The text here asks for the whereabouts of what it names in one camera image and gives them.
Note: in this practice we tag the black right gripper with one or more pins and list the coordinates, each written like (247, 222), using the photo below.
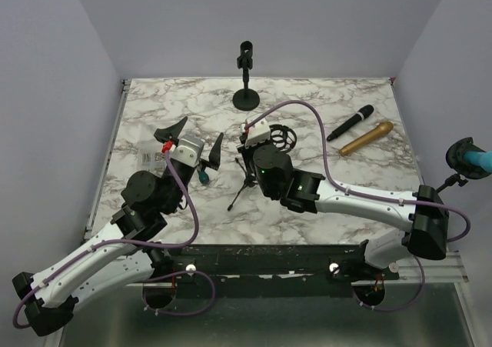
(246, 150)

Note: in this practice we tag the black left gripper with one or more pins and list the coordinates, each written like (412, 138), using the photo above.
(171, 135)

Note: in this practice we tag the black shock mount tripod stand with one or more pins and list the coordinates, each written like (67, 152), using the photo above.
(282, 137)

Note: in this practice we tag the black round-base microphone stand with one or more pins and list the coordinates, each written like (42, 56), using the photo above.
(245, 99)

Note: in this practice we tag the black handheld microphone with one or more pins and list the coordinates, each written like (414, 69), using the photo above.
(359, 116)

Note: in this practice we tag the gold microphone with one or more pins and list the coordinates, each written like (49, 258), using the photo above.
(379, 131)

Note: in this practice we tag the teal microphone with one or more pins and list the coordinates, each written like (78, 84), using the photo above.
(468, 160)

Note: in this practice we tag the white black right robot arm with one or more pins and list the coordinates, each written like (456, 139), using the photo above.
(418, 219)

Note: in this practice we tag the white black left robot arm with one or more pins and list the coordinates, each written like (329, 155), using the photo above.
(124, 250)

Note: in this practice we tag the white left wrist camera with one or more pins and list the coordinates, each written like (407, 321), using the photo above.
(188, 151)

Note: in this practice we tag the green handled screwdriver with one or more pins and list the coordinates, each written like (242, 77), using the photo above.
(203, 177)

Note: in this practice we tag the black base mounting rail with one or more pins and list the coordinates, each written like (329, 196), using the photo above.
(265, 271)

